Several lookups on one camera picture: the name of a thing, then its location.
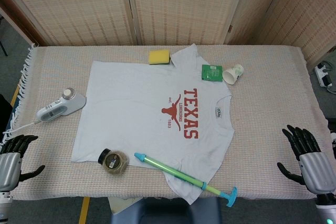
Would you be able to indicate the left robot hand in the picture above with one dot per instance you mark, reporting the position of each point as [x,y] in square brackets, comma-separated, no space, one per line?
[9,169]

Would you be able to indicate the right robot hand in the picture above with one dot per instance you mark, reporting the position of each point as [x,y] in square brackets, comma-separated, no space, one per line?
[315,171]

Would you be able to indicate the white handheld device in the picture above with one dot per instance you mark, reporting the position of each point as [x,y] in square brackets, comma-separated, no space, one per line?
[59,106]

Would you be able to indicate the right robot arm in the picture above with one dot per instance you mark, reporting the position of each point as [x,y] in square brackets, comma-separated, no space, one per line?
[326,208]

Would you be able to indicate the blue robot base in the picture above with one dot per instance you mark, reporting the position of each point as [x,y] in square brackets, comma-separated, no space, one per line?
[162,212]

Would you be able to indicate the white Texas print T-shirt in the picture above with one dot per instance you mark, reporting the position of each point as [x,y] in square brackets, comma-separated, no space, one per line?
[131,98]

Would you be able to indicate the beige woven fringed table cloth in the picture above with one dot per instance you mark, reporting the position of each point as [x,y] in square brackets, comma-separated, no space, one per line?
[262,129]

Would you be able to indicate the white power strip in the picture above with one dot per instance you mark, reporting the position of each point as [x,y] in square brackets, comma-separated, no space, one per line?
[323,73]

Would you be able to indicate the black-lidded glass jar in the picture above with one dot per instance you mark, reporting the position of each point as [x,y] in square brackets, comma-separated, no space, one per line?
[115,162]

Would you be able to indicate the white paper cup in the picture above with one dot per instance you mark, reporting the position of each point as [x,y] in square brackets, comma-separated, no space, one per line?
[232,74]

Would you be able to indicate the green foil packet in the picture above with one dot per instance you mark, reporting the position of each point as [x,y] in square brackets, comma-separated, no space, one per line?
[212,72]

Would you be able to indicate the green blue water pump toy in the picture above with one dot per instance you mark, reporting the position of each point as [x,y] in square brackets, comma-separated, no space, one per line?
[170,170]

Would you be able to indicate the woven bamboo folding screen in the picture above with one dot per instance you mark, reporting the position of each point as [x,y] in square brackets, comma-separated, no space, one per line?
[309,11]
[92,6]

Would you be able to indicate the yellow sponge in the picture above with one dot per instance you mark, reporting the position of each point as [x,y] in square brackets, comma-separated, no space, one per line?
[158,56]

